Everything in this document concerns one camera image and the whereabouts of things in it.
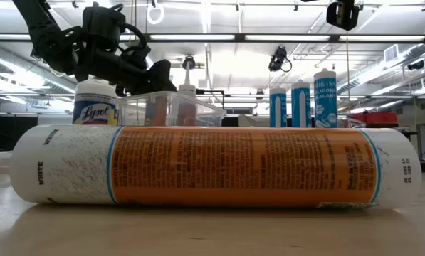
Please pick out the black partition panel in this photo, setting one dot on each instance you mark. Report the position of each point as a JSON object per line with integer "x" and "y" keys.
{"x": 230, "y": 121}

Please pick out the Lysol wipes canister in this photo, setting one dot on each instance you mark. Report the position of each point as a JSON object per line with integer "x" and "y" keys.
{"x": 94, "y": 110}

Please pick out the white ceiling vent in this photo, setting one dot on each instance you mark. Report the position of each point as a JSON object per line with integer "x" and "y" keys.
{"x": 391, "y": 53}

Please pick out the white screen panel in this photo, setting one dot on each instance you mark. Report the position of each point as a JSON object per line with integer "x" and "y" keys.
{"x": 251, "y": 121}

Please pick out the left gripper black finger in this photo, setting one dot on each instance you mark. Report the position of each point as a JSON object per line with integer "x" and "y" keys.
{"x": 162, "y": 78}

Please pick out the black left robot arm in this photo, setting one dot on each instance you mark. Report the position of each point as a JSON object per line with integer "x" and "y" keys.
{"x": 48, "y": 39}

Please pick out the red storage bins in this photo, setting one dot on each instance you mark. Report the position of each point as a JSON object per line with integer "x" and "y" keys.
{"x": 376, "y": 118}

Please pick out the blue silicone sealant tube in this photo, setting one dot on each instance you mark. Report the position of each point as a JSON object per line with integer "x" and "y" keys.
{"x": 295, "y": 106}
{"x": 325, "y": 103}
{"x": 273, "y": 106}

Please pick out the black ceiling fixture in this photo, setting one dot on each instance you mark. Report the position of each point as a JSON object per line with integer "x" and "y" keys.
{"x": 415, "y": 65}

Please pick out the black overhead camera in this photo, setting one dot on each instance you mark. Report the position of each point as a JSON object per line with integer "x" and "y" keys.
{"x": 278, "y": 58}

